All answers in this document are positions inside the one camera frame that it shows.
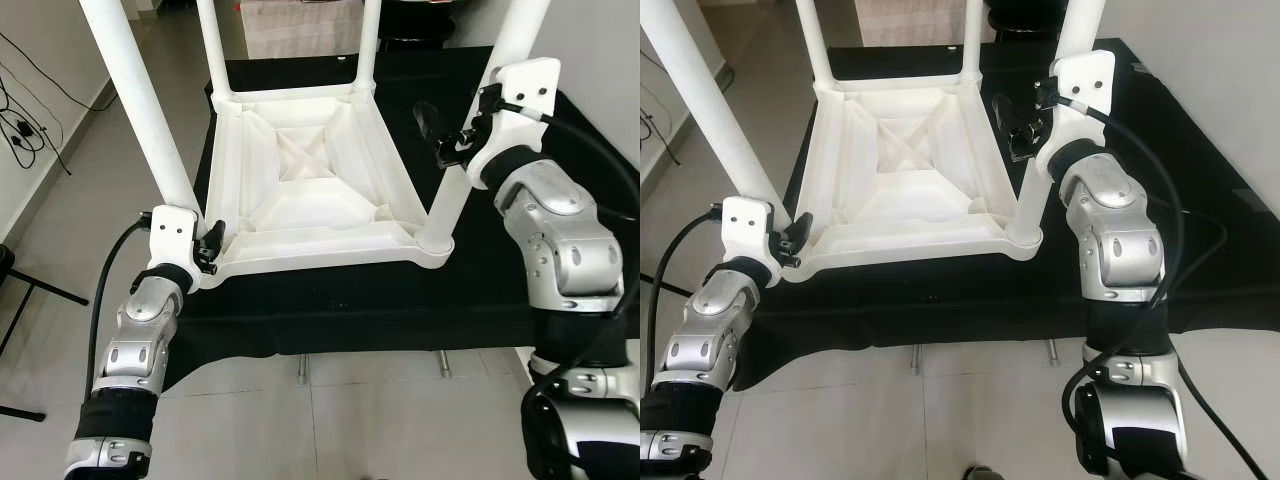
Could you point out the patterned floor rug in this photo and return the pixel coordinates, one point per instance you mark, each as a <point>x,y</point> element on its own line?
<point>300,25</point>
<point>920,20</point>

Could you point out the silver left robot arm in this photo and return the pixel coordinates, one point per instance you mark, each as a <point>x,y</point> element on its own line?
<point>135,340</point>
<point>700,340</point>

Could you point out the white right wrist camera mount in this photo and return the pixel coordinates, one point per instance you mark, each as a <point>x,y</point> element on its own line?
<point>520,95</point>
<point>1085,85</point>

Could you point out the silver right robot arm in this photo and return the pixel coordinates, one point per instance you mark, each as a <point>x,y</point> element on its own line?
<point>560,240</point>
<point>1120,230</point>

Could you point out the grey tape strip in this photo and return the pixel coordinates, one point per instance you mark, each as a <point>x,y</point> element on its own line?
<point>1252,198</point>

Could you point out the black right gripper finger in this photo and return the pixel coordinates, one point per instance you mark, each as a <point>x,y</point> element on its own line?
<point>432,132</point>
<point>1010,125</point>

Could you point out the black folding chair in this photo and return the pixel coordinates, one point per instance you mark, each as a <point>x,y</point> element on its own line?
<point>20,290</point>

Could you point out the white plastic table top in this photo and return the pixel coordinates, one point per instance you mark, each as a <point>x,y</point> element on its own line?
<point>310,190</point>
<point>900,180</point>

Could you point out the silver metal support leg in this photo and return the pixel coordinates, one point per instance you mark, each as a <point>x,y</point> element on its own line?
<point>303,368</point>
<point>1053,352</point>
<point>445,362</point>
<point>916,360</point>

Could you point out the black floor mat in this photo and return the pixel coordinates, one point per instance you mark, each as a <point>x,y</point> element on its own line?
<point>300,310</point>
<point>900,310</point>

